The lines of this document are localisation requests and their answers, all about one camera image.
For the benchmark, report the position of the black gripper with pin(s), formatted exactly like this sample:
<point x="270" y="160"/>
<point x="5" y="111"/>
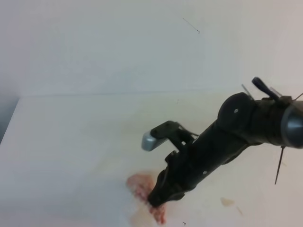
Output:
<point x="218" y="143"/>

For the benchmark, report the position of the pink striped microfiber rag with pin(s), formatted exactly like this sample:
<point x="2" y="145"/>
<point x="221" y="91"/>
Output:
<point x="141" y="185"/>

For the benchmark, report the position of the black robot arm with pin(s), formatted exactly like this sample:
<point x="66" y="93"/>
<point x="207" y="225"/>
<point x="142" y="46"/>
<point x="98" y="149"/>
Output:
<point x="241" y="123"/>

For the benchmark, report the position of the small brown coffee spot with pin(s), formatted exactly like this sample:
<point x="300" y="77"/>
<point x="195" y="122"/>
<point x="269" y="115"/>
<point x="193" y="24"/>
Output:
<point x="227" y="202"/>

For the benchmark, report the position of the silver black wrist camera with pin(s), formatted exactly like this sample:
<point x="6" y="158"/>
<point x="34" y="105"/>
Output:
<point x="178" y="135"/>

